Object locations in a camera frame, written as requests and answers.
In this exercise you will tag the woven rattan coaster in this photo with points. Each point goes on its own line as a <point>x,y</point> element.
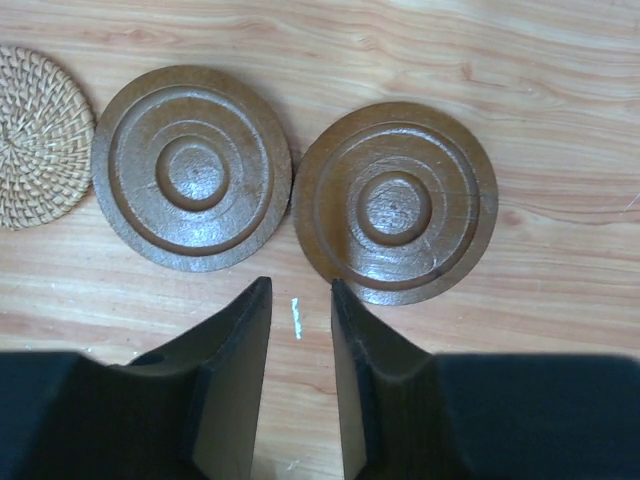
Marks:
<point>47,128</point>

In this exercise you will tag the dark wooden coaster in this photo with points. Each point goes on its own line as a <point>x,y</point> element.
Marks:
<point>397,199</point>
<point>191,168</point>

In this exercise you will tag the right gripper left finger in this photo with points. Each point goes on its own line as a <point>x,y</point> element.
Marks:
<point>191,405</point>

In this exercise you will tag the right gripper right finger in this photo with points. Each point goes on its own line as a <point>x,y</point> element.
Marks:
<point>393,419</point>

